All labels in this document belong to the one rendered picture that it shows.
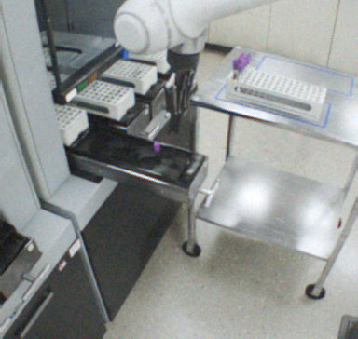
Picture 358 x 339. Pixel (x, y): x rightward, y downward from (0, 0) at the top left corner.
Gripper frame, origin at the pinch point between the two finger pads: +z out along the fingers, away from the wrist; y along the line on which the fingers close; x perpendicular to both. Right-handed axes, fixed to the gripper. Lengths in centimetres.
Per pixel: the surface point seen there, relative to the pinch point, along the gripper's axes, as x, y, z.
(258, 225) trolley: 26, -30, 57
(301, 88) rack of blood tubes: 24.0, -33.5, -2.7
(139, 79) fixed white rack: -21.7, -15.9, 3.3
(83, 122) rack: -24.5, 7.7, 6.5
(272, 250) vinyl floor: 35, -43, 84
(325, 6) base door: 6, -222, 22
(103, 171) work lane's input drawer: -11.5, 15.7, 11.8
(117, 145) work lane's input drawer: -13.1, 7.7, 9.4
